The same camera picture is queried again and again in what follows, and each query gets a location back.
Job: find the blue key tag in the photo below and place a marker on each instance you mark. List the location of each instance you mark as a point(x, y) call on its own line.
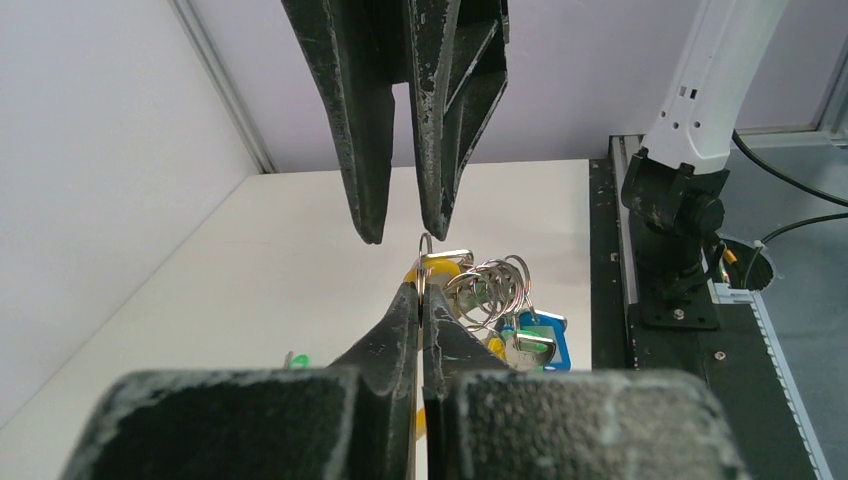
point(543, 334)

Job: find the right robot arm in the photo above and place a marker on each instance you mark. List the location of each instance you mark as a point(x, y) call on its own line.
point(673, 182)

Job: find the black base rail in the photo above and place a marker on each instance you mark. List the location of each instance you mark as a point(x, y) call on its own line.
point(722, 335)

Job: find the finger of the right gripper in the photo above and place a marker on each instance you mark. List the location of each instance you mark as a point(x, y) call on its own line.
point(457, 74)
point(337, 41)

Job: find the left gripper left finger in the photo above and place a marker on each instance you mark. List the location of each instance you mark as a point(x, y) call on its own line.
point(353, 419)

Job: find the green key tag on ring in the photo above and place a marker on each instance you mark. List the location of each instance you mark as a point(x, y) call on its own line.
point(523, 341)

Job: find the key with green tag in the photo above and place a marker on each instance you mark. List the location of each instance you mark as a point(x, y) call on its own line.
point(296, 361)

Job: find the key with yellow tag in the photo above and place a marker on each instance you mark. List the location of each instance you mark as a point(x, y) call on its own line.
point(439, 268)

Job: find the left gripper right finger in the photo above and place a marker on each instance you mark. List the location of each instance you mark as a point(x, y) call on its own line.
point(487, 421)

